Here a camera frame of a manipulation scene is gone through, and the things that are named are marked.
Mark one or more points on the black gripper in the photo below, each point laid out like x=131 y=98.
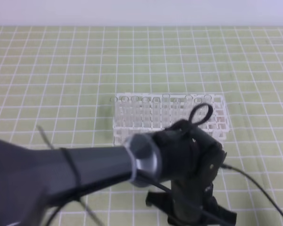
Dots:
x=190 y=160

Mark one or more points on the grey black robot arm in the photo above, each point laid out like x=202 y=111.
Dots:
x=32 y=181

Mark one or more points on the clear test tube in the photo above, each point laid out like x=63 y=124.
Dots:
x=198 y=101
x=207 y=99
x=187 y=107
x=176 y=109
x=165 y=110

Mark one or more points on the white test tube rack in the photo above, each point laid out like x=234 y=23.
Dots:
x=142 y=112

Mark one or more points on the green checkered tablecloth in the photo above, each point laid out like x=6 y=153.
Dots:
x=63 y=78

